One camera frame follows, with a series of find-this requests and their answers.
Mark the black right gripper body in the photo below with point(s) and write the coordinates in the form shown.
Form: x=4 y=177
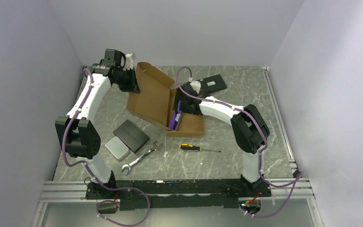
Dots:
x=185 y=109

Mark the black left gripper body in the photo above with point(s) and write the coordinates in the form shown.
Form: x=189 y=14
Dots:
x=126 y=80

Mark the purple long product box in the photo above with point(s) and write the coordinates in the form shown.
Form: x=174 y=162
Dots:
x=176 y=117

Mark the brown cardboard express box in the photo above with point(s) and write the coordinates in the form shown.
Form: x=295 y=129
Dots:
x=154 y=103

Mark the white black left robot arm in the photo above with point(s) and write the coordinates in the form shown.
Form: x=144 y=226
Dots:
x=79 y=140

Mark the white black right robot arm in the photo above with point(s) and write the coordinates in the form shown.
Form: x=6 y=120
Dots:
x=249 y=128

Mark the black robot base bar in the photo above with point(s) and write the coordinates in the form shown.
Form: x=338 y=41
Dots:
x=139 y=194

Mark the black flat box with label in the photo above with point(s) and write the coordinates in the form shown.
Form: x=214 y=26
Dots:
x=212 y=84

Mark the silver open-end wrench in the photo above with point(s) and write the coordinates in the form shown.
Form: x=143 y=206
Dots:
x=128 y=167

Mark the dark grey flat slab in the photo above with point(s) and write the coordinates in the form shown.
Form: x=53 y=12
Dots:
x=132 y=136

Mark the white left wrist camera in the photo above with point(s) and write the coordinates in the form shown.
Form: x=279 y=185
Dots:
x=130 y=57

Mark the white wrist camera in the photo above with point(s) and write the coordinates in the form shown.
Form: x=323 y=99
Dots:
x=196 y=86
x=130 y=57

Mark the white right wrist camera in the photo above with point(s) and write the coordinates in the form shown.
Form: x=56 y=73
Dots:
x=196 y=86

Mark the yellow black handled screwdriver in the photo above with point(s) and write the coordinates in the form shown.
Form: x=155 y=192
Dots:
x=190 y=147

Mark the aluminium table edge rail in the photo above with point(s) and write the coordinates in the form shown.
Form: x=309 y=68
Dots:
x=282 y=130

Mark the front aluminium frame rail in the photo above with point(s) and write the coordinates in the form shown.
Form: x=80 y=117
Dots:
x=58 y=192

